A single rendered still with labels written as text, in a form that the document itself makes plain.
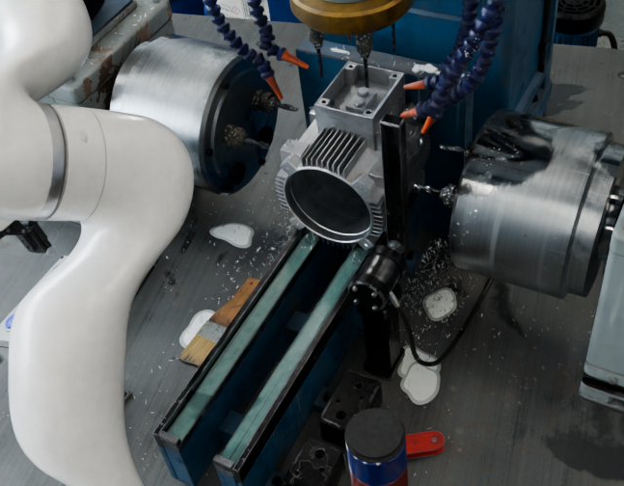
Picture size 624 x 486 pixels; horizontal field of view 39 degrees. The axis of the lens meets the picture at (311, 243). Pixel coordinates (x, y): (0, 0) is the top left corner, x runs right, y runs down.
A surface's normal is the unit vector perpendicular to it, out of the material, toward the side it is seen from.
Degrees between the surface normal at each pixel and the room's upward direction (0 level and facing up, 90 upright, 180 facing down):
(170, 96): 39
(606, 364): 89
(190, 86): 28
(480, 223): 66
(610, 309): 89
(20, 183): 84
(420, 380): 0
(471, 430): 0
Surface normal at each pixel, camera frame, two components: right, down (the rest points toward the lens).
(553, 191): -0.36, -0.15
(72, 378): 0.36, 0.08
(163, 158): 0.70, -0.07
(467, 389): -0.11, -0.68
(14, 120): 0.59, -0.42
